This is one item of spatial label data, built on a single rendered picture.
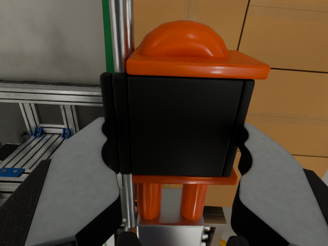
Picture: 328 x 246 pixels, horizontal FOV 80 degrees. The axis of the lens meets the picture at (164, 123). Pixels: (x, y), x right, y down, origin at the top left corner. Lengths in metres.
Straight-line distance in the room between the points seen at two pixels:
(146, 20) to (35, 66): 1.01
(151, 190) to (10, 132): 1.53
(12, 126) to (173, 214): 1.49
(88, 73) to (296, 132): 1.25
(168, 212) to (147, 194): 0.04
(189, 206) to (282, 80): 0.80
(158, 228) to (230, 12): 0.73
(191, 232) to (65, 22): 1.38
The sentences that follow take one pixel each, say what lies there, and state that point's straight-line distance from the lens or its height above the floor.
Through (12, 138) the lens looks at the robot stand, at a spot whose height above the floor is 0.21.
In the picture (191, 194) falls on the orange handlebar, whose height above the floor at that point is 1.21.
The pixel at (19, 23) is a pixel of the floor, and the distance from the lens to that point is 1.60.
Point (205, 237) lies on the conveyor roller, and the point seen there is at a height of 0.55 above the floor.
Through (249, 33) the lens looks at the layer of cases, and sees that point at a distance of 0.84.
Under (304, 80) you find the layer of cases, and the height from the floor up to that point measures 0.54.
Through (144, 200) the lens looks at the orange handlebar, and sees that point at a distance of 0.18.
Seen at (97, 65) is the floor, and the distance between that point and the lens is 1.43.
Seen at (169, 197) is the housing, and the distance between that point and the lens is 0.21.
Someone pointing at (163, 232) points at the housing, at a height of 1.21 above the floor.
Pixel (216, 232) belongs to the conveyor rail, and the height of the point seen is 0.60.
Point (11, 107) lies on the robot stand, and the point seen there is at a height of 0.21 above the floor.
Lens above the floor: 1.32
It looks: 62 degrees down
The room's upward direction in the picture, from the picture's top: 179 degrees counter-clockwise
